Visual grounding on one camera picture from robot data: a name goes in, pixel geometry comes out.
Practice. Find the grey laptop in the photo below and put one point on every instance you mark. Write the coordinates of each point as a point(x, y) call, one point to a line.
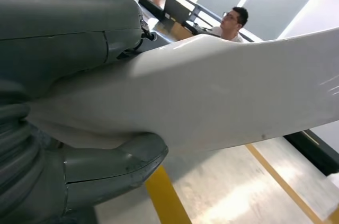
point(176, 10)

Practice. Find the black flat object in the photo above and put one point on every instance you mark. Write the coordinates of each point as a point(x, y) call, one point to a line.
point(312, 155)

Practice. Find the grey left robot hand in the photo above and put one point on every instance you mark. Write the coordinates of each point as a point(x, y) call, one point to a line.
point(66, 29)

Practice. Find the black cylinder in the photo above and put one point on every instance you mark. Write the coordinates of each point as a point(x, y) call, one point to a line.
point(151, 7)
point(189, 27)

